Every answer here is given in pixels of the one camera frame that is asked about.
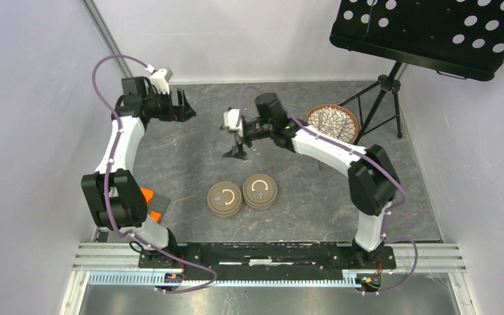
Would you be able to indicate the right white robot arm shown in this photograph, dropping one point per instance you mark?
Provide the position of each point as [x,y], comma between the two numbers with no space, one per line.
[372,180]

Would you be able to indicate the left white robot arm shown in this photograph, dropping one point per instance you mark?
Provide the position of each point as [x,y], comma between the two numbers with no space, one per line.
[115,200]

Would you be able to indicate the patterned orange plate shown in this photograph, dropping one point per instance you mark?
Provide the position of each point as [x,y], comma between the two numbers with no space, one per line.
[334,121]

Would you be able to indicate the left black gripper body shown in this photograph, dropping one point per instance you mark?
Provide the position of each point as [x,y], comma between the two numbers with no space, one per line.
[165,111]

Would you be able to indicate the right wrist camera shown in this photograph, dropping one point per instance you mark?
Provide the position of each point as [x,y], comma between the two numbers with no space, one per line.
[232,121]

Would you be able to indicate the brown bowl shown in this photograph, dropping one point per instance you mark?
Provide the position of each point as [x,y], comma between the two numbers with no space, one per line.
[260,201]
[225,211]

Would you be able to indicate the black music stand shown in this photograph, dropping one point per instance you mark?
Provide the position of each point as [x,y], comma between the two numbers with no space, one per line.
[463,39]

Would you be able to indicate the grey lego baseplate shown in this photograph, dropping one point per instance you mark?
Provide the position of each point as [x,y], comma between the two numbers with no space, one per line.
[161,203]

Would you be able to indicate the orange horseshoe toy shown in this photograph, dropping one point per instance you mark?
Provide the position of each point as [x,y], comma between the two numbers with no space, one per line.
[149,198]

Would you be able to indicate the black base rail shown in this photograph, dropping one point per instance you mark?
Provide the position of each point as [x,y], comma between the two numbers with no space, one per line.
[270,261]

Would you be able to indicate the brown lid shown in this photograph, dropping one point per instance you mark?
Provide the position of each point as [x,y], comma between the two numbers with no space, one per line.
[226,192]
[260,183]

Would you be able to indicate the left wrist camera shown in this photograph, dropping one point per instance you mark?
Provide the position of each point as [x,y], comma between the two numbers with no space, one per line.
[159,78]

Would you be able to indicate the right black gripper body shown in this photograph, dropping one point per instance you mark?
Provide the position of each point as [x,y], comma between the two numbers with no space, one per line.
[259,130]

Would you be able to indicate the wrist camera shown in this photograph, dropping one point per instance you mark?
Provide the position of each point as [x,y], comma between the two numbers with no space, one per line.
[232,121]
[159,78]

